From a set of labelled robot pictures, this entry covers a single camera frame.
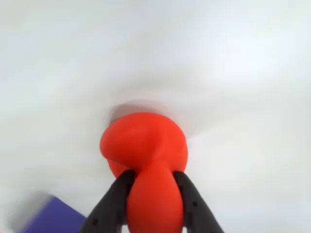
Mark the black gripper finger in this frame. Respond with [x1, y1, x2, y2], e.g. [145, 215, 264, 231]
[173, 170, 226, 233]
[79, 169, 136, 233]

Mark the red rubber duck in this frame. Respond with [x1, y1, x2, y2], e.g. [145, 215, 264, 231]
[99, 112, 189, 233]

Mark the blue plastic box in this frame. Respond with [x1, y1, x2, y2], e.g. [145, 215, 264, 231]
[19, 196, 87, 233]

